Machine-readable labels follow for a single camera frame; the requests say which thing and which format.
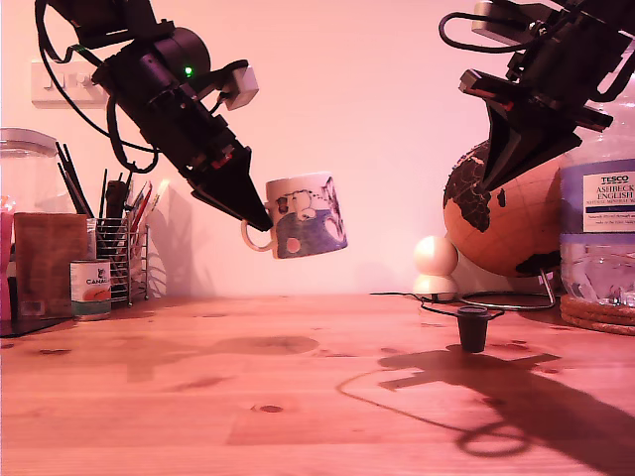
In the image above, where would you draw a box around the glass jar with metal lid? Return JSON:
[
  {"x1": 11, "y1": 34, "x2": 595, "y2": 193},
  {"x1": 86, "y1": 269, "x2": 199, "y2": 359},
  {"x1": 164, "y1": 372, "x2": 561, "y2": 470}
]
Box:
[{"x1": 0, "y1": 127, "x2": 60, "y2": 217}]

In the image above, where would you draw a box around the cork globe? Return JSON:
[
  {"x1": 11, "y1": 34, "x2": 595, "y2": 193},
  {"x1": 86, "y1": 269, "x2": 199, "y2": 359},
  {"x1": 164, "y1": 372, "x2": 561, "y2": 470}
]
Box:
[{"x1": 443, "y1": 138, "x2": 565, "y2": 278}]

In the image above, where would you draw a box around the pink packet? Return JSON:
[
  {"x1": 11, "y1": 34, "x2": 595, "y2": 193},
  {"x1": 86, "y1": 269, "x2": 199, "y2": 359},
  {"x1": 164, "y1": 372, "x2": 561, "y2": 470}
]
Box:
[{"x1": 0, "y1": 195, "x2": 15, "y2": 321}]

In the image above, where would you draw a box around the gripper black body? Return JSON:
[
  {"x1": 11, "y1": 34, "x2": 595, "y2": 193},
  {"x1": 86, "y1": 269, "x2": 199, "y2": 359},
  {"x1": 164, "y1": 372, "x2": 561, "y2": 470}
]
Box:
[
  {"x1": 458, "y1": 24, "x2": 615, "y2": 133},
  {"x1": 147, "y1": 88, "x2": 244, "y2": 183}
]

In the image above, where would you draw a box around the thick dark brown brush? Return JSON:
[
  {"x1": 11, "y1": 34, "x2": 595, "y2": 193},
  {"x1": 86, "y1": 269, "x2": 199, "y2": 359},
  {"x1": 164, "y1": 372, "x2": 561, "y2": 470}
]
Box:
[{"x1": 106, "y1": 180, "x2": 129, "y2": 219}]

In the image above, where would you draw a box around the white pen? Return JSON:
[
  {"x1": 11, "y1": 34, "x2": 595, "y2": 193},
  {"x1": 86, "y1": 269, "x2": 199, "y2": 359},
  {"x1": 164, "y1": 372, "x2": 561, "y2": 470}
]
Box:
[{"x1": 151, "y1": 178, "x2": 172, "y2": 213}]

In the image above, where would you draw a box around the large clear water bottle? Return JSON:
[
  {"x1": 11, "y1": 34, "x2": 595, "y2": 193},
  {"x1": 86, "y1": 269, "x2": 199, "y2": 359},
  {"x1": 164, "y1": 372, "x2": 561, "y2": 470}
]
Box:
[{"x1": 559, "y1": 73, "x2": 635, "y2": 307}]

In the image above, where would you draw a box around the dark brown coffee capsule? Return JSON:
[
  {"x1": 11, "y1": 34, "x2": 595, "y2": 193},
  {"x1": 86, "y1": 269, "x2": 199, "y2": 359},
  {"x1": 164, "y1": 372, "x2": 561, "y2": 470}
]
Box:
[{"x1": 455, "y1": 305, "x2": 491, "y2": 354}]

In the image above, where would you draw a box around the arm grey camera box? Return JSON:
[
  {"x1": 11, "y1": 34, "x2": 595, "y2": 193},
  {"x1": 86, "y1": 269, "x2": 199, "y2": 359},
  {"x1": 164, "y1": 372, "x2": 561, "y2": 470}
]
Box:
[
  {"x1": 197, "y1": 59, "x2": 260, "y2": 111},
  {"x1": 469, "y1": 0, "x2": 535, "y2": 39}
]

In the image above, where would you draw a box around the white two-ball device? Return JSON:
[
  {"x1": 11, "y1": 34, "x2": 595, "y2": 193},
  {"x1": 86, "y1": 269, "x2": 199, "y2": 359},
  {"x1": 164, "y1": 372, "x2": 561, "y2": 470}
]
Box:
[{"x1": 413, "y1": 235, "x2": 460, "y2": 303}]

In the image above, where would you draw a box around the white labelled tin can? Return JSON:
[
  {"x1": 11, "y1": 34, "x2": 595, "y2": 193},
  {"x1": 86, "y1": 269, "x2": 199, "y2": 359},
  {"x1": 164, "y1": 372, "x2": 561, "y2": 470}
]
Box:
[{"x1": 69, "y1": 259, "x2": 113, "y2": 321}]

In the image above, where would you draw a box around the white printed coffee mug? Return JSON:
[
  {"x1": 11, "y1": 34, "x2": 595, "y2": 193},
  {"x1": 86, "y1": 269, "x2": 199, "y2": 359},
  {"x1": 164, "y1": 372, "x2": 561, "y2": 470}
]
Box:
[{"x1": 240, "y1": 172, "x2": 349, "y2": 260}]

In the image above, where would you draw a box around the wire pen holder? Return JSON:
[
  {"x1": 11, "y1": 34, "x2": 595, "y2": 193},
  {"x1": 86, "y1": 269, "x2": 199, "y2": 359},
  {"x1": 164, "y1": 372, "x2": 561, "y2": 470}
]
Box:
[{"x1": 88, "y1": 217, "x2": 150, "y2": 307}]

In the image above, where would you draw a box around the thin black table cable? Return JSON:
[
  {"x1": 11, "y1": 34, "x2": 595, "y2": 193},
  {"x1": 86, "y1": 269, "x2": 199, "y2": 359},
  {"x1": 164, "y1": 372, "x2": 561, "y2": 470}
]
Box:
[{"x1": 369, "y1": 291, "x2": 506, "y2": 321}]

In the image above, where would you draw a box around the round woven rope trivet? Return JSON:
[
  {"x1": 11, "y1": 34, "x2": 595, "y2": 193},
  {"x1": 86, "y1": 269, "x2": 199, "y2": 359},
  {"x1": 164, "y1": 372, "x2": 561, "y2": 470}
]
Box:
[{"x1": 560, "y1": 294, "x2": 635, "y2": 337}]

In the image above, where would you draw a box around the white wall switch plate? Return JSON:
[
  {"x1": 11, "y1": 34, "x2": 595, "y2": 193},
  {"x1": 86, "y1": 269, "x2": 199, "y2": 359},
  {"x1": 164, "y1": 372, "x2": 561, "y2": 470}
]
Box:
[{"x1": 31, "y1": 59, "x2": 110, "y2": 106}]

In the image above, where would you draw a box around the metal wire globe stand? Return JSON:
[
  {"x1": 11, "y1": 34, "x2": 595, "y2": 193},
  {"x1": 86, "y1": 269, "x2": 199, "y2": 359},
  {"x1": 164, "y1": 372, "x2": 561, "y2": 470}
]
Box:
[{"x1": 458, "y1": 270, "x2": 558, "y2": 312}]

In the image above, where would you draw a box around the red pencil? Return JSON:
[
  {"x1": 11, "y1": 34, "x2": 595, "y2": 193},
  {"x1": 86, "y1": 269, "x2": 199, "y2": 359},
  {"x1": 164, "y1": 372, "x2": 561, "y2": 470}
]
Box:
[{"x1": 129, "y1": 180, "x2": 154, "y2": 227}]

